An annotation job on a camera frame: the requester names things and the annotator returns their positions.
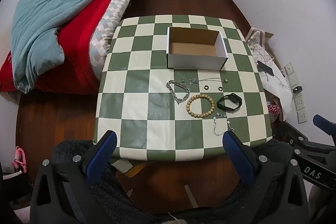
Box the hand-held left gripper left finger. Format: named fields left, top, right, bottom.
left=30, top=130, right=118, bottom=224

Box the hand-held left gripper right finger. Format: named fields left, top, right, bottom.
left=222, top=131, right=309, bottom=224

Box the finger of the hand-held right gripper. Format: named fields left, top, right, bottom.
left=278, top=122, right=310, bottom=147
left=313, top=114, right=336, bottom=147

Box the thin silver bracelet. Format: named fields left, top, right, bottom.
left=213, top=113, right=235, bottom=137

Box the black fitness band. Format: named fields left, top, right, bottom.
left=217, top=93, right=242, bottom=111

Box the wooden bead bracelet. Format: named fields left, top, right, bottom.
left=186, top=93, right=216, bottom=119

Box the thin silver necklace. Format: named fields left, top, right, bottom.
left=197, top=77, right=224, bottom=83

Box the silver chain bracelet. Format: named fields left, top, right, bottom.
left=166, top=80, right=190, bottom=105

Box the white cardboard box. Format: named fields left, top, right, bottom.
left=166, top=27, right=228, bottom=70

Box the red printed packet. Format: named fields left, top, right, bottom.
left=267, top=103, right=280, bottom=117

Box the yellow object under table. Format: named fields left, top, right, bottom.
left=126, top=162, right=147, bottom=178

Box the white plastic bag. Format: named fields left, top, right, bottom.
left=259, top=56, right=293, bottom=122

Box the green white checkered tablecloth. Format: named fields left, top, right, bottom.
left=94, top=15, right=273, bottom=162

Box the black phone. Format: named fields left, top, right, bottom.
left=257, top=61, right=274, bottom=76

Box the pink slipper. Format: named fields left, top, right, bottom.
left=12, top=146, right=28, bottom=173

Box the patterned white tote bag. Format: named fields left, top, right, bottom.
left=245, top=27, right=275, bottom=62

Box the red blanket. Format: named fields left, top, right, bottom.
left=0, top=0, right=147, bottom=94

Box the checkered quilt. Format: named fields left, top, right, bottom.
left=89, top=0, right=147, bottom=80

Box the light blue blanket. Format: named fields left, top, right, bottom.
left=11, top=0, right=105, bottom=94

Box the thin white cable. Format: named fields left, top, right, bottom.
left=273, top=74, right=293, bottom=91

